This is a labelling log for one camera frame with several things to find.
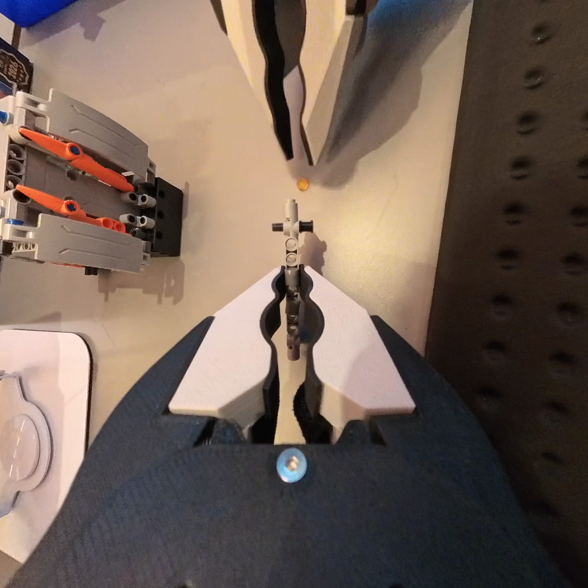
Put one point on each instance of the grey orange toy brick model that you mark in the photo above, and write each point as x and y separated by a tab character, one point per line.
82	197

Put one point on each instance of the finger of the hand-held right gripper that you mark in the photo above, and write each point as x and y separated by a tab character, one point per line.
326	55
243	36

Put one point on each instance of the light grey holed brick beam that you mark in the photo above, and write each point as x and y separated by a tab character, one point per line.
292	298

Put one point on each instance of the black studded foam pad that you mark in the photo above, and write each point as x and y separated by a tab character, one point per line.
514	275

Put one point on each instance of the white stand with base plate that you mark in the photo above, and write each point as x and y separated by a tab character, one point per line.
59	367

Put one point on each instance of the tiny orange bead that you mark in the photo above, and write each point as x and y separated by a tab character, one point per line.
303	184

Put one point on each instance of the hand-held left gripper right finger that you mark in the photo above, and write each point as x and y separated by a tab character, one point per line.
363	367

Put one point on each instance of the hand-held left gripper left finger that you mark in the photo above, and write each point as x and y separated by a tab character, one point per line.
220	367

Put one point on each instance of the blue plastic bin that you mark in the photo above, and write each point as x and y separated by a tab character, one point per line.
41	11

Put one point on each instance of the blue toy set box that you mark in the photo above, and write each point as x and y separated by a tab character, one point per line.
13	69

